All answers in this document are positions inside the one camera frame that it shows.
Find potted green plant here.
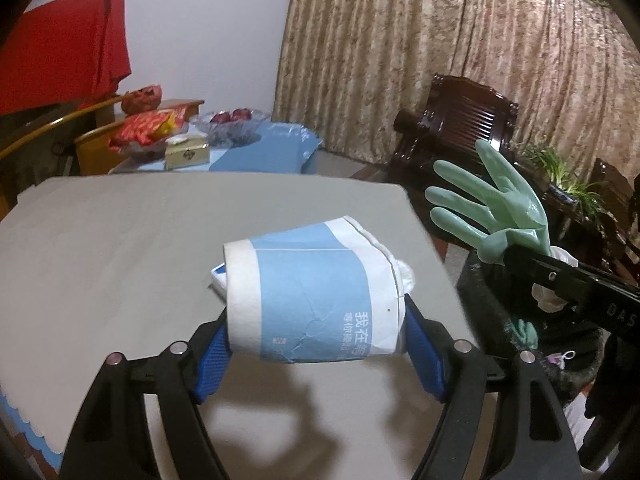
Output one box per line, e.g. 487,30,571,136
520,142,609,222

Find black bin with bag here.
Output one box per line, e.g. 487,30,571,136
457,247,608,411

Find glass fruit bowl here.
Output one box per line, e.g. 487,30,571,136
190,107,271,149

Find blue and white paper cup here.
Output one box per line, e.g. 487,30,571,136
222,215,416,364

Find beige tissue box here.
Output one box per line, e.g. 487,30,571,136
164,135,211,170

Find dark wooden side table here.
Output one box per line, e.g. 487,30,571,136
542,195,607,257

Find red bag on cabinet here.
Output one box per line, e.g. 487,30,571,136
121,85,164,115

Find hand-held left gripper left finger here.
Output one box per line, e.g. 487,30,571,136
59,307,236,480

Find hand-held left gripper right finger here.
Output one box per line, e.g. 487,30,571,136
400,292,583,480

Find red patterned snack packets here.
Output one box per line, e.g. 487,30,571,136
109,109,190,147

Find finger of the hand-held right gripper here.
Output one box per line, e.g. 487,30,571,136
502,245,593,308

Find beige patterned curtain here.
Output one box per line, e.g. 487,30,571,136
272,0,640,197

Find white tissue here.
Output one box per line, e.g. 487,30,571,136
531,246,581,313

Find light wooden cabinet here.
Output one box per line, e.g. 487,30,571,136
0,94,205,221

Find dark wooden armchair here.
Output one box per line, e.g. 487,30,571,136
590,157,640,282
387,74,520,202

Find red cloth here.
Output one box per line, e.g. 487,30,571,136
0,0,132,116

